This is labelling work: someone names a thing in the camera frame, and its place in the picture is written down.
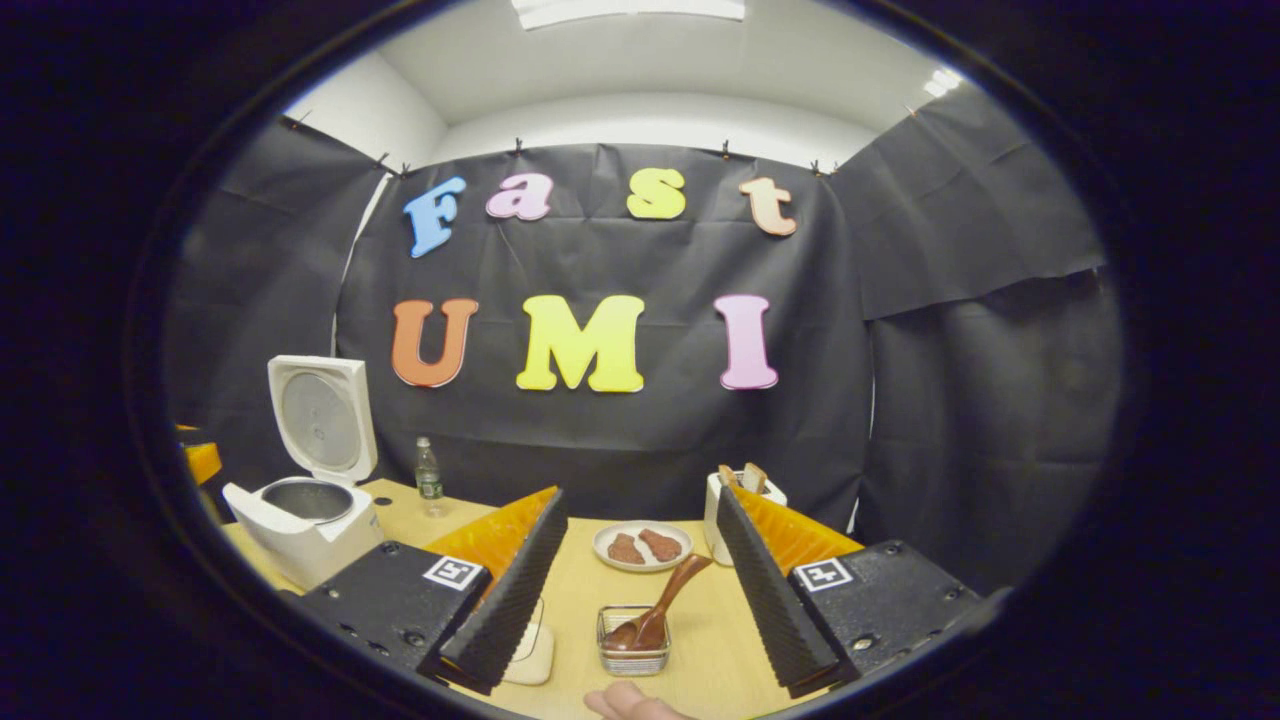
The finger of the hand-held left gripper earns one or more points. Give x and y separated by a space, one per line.
203 460

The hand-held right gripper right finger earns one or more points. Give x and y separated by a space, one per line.
770 600

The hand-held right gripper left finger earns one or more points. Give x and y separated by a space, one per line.
515 600

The clear plastic rice box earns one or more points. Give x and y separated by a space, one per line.
535 660

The brown wooden spoon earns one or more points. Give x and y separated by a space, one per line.
665 595

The white rice cooker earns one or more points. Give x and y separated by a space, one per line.
310 545

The white toaster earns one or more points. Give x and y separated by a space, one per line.
712 530

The white round plate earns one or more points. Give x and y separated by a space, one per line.
605 550

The brown meat piece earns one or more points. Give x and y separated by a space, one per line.
660 545
625 550

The toast slices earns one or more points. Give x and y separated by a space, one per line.
752 478

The clear plastic water bottle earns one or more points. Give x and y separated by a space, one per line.
429 480

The black backdrop cloth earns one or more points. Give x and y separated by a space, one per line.
640 450

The small ceiling lamp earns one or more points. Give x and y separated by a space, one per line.
940 82

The long ceiling lamp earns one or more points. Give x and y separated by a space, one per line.
630 8

